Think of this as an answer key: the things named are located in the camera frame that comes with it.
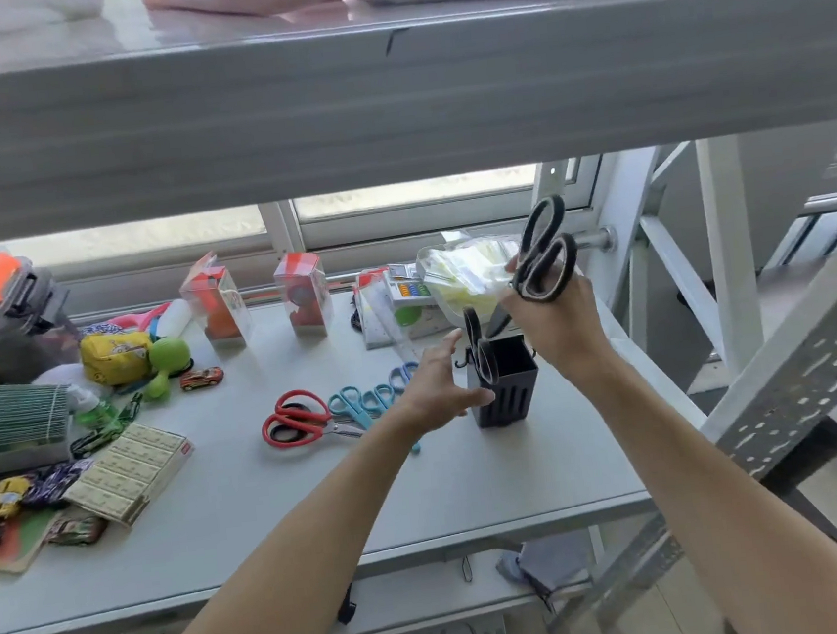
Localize person's left hand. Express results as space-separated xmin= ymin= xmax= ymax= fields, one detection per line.
xmin=382 ymin=325 xmax=500 ymax=444

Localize person's right hand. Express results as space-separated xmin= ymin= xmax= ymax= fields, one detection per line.
xmin=494 ymin=246 xmax=618 ymax=394

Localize black slotted holder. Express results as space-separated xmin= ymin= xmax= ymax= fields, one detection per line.
xmin=463 ymin=332 xmax=545 ymax=431

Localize large black scissors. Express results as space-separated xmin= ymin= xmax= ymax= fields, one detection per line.
xmin=472 ymin=193 xmax=587 ymax=341

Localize person's left forearm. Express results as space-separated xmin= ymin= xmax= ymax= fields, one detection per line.
xmin=99 ymin=401 xmax=460 ymax=634

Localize person's right forearm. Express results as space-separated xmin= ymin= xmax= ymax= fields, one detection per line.
xmin=562 ymin=329 xmax=837 ymax=634

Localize small black scissors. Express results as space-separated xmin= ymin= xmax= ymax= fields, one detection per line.
xmin=461 ymin=304 xmax=502 ymax=389

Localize clear bag of yellow notes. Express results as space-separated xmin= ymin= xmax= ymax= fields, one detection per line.
xmin=413 ymin=225 xmax=533 ymax=334

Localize clear plastic ruler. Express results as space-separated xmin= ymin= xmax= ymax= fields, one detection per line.
xmin=366 ymin=283 xmax=418 ymax=368

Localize packaged calculator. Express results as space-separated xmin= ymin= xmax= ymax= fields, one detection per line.
xmin=352 ymin=256 xmax=459 ymax=351

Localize grey cloth under table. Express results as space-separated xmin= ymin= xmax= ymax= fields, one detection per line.
xmin=493 ymin=529 xmax=596 ymax=612

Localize clear box with red toy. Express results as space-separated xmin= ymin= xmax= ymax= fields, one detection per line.
xmin=271 ymin=249 xmax=338 ymax=342

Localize grey metal shelf board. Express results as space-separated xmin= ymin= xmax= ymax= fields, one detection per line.
xmin=0 ymin=0 xmax=837 ymax=245

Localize clear box with orange toy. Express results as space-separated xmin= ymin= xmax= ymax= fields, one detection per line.
xmin=175 ymin=248 xmax=256 ymax=354

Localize red toy car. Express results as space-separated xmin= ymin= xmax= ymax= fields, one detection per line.
xmin=178 ymin=365 xmax=226 ymax=393

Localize green plush toy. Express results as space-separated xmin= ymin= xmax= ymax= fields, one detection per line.
xmin=139 ymin=335 xmax=197 ymax=402

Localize white glue bottle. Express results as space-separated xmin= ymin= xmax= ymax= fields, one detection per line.
xmin=151 ymin=297 xmax=195 ymax=341

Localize beige staple box pack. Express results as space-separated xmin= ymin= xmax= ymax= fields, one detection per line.
xmin=57 ymin=417 xmax=201 ymax=534

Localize yellow soft pouch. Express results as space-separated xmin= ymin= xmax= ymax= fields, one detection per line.
xmin=78 ymin=327 xmax=157 ymax=391

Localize stack of green cards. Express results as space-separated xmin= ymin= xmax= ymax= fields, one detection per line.
xmin=0 ymin=377 xmax=77 ymax=455

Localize orange green booklet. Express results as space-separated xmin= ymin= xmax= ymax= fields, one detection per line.
xmin=0 ymin=506 xmax=67 ymax=576

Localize yellow toy car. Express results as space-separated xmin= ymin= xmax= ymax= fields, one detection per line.
xmin=0 ymin=474 xmax=35 ymax=520

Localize clear storage box orange latch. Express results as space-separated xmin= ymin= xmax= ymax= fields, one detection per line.
xmin=0 ymin=244 xmax=89 ymax=406

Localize blue handled scissors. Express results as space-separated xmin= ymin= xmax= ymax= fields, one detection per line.
xmin=361 ymin=382 xmax=401 ymax=418
xmin=386 ymin=361 xmax=424 ymax=396

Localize teal handled scissors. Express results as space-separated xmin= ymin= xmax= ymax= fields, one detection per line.
xmin=325 ymin=379 xmax=422 ymax=463

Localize red handled scissors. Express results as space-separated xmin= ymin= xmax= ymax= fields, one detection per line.
xmin=258 ymin=383 xmax=367 ymax=451

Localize white shelf post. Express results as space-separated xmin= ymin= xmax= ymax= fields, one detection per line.
xmin=694 ymin=136 xmax=770 ymax=381

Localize white window frame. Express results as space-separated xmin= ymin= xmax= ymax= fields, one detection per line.
xmin=5 ymin=154 xmax=615 ymax=326

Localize perforated metal rail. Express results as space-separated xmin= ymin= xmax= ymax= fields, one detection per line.
xmin=505 ymin=198 xmax=837 ymax=634

